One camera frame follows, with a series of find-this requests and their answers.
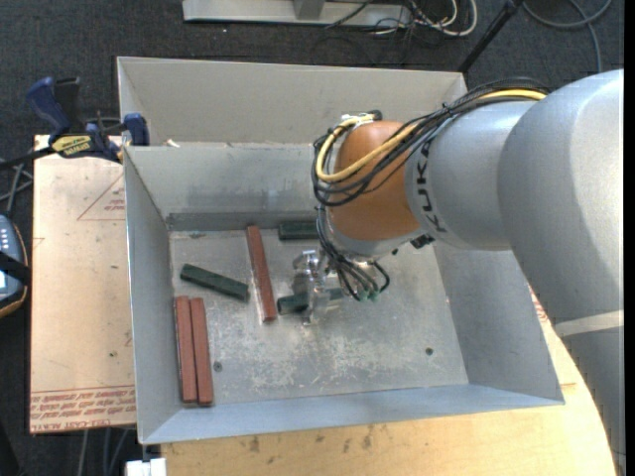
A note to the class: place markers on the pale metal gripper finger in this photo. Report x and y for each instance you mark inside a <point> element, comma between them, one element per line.
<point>301,288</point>
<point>310,313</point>

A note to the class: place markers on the dark green block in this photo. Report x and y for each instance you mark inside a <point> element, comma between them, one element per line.
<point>296,230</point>
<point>290,304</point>
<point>214,282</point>

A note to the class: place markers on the red-brown flat block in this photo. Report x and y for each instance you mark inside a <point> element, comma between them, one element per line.
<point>262,273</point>
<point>202,352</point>
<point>185,350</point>

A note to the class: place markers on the grey metal bin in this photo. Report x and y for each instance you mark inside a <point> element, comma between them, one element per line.
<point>347,355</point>

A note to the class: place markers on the brown cardboard board red print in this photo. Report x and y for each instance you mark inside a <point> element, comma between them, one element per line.
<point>79,290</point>

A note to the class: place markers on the black cylinder on white bracket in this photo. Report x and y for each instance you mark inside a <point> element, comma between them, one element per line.
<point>421,241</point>

